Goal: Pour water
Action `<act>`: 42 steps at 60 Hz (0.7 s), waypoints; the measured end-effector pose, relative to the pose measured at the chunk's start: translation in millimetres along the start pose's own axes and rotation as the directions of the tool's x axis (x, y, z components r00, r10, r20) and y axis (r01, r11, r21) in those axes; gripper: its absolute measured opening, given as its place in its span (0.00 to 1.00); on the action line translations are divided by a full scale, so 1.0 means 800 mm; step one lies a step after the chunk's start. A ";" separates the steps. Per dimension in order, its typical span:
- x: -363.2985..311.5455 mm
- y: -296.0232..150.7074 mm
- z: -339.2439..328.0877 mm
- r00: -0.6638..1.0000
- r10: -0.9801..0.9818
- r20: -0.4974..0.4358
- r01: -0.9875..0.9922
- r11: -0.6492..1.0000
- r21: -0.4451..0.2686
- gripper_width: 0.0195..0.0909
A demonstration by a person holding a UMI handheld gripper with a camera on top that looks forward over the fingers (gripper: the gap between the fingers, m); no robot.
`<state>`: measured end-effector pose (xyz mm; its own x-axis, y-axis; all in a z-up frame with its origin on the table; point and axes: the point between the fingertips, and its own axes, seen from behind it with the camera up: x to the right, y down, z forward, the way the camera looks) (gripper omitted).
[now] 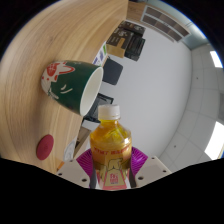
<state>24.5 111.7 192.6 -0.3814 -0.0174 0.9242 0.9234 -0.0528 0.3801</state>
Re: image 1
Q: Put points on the dark grey padded office chair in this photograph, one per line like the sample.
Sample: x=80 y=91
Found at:
x=112 y=71

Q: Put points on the yellow drink bottle white cap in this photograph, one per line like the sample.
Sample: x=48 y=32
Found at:
x=110 y=150

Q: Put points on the round white grey mat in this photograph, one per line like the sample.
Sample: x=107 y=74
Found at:
x=70 y=150

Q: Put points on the flat round red coaster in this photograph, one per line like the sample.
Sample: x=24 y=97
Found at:
x=45 y=147

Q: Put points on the green mug with white print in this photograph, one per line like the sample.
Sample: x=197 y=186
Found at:
x=71 y=85

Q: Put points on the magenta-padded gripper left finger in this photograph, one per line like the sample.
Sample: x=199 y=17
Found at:
x=71 y=172

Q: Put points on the small dark brown box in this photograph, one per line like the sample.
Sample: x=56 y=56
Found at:
x=133 y=27

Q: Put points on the square ceiling light panel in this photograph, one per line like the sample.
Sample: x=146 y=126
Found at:
x=216 y=141
x=216 y=59

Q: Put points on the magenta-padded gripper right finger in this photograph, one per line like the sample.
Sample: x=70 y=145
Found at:
x=153 y=170

